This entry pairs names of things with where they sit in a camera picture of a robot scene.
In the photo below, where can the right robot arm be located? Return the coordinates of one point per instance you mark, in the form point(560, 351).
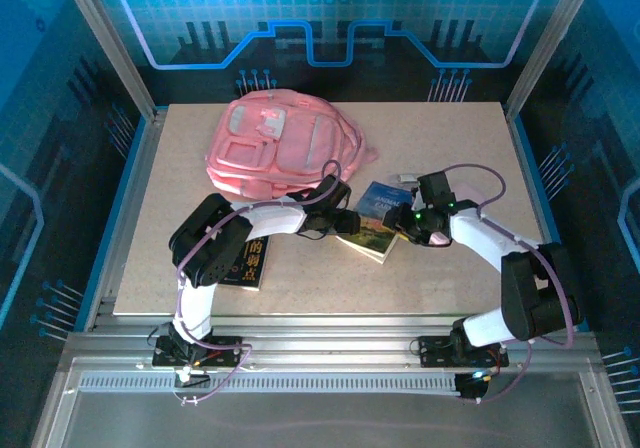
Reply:
point(530, 278)

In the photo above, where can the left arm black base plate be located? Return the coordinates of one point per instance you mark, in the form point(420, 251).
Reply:
point(162, 355)

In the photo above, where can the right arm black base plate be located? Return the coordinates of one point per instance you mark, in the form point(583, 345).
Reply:
point(432, 350)

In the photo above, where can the Animal Farm paperback book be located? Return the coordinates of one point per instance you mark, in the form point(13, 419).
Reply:
point(377, 200)

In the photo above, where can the blue side rail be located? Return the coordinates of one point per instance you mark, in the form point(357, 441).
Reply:
point(537, 198)

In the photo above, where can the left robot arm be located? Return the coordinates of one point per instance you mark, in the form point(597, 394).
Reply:
point(210, 248)

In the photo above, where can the aluminium frame post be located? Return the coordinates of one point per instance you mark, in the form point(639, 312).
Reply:
point(115, 53)
point(550, 43)

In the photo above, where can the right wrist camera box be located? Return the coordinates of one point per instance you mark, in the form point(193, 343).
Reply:
point(434, 185)

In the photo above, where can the aluminium mounting rail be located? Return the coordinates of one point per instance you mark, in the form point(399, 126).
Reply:
point(325, 340)

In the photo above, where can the pink backpack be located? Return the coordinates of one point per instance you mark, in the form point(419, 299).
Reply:
point(280, 143)

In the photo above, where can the aluminium side rail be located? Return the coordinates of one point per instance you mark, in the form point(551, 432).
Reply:
point(131, 188)

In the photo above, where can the black controller box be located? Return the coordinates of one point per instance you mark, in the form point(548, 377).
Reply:
point(472, 388)

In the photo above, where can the grey metal panel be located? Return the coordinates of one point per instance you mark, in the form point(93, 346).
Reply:
point(320, 418)

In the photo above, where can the black book with portrait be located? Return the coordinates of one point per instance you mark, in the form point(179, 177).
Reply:
point(250, 268)

